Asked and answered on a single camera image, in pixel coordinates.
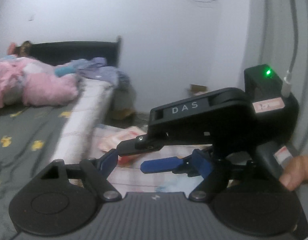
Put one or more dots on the brown plush toy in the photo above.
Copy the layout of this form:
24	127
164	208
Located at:
22	48

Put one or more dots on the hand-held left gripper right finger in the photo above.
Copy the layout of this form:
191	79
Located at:
202	163

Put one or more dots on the pink checked mat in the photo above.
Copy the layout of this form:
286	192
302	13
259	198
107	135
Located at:
134	180

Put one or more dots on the pink quilt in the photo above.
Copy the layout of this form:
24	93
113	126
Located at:
44	87

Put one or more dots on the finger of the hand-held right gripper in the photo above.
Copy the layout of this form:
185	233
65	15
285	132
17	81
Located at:
136	146
161	165

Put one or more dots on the dark clothes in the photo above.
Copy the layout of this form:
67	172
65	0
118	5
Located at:
122	95

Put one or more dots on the person's right hand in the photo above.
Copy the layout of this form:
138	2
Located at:
300	170

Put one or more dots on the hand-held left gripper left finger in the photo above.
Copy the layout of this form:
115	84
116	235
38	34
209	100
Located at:
109	160

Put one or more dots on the purple clothes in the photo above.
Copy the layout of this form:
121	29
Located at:
99	71

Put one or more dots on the teal cloth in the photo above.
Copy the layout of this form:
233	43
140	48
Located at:
65	70

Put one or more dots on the dark bed headboard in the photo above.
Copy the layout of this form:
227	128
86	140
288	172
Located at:
76	51

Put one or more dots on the small cardboard box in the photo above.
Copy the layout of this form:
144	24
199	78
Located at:
197	90

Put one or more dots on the grey printed bedsheet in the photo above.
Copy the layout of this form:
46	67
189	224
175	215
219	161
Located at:
26	130

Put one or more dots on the white folded blanket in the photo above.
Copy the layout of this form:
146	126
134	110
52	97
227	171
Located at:
86	110

